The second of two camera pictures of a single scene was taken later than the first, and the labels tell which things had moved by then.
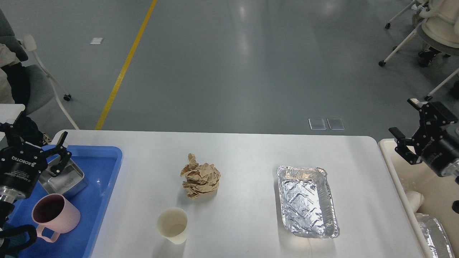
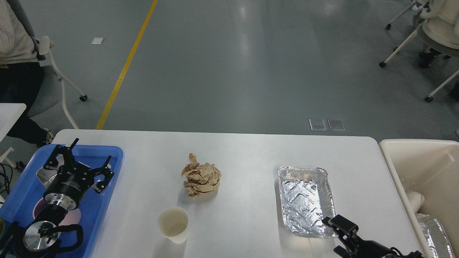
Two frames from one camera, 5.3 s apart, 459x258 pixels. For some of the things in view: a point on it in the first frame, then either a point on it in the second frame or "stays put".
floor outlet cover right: (335, 123) stays put
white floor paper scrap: (96, 40) stays put
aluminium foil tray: (306, 202) stays put
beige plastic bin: (439, 192) stays put
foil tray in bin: (436, 237) stays put
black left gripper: (21, 163) to (72, 180)
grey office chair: (41, 92) to (52, 90)
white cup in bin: (416, 199) stays put
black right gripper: (442, 151) to (356, 248)
